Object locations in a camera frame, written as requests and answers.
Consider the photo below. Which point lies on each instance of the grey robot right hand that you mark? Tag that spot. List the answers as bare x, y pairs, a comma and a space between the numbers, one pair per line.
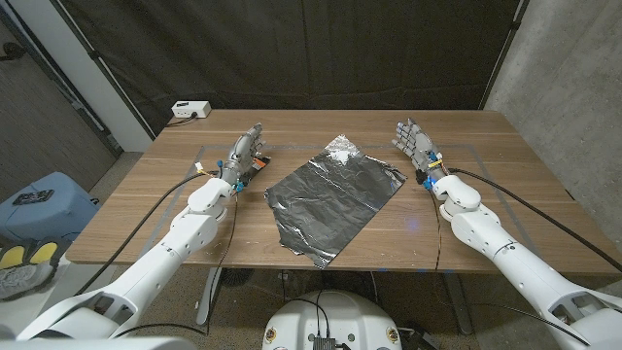
420, 146

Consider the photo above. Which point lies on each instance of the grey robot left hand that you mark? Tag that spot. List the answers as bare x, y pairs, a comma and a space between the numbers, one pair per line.
243, 153

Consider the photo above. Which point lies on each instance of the crinkled aluminum foil sheet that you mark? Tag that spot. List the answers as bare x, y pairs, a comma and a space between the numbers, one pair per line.
330, 199

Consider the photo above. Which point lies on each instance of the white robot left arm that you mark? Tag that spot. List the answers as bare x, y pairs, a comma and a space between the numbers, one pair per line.
146, 272

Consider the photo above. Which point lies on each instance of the white rounded robot base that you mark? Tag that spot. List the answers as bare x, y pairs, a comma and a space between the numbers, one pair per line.
335, 316

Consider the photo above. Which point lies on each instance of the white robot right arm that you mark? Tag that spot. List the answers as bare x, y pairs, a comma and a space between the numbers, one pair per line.
510, 262

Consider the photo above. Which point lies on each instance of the black module on robot base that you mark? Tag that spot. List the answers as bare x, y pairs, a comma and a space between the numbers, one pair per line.
324, 343

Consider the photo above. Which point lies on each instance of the white power strip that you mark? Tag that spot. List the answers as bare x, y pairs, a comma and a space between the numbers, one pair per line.
190, 109

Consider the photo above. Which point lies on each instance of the black curtain backdrop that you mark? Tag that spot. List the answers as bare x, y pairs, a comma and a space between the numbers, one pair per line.
291, 48

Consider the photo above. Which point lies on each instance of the black round fan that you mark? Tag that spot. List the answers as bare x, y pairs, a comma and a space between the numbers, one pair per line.
237, 277

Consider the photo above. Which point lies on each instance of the white table leg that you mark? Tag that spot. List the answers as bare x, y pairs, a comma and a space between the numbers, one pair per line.
209, 296

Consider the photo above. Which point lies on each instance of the grey table leg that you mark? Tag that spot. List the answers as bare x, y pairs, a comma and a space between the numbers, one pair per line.
458, 304

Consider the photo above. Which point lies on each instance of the blue plastic bin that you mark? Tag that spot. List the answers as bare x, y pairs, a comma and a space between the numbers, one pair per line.
44, 219

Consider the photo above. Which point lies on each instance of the yellow black pad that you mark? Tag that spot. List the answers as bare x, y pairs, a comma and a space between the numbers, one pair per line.
43, 253
12, 256

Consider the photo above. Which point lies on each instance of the white robot torso edge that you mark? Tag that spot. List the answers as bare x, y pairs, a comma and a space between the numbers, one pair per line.
97, 344

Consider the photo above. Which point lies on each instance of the black wall rail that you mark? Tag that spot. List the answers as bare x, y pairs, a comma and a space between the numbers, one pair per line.
73, 102

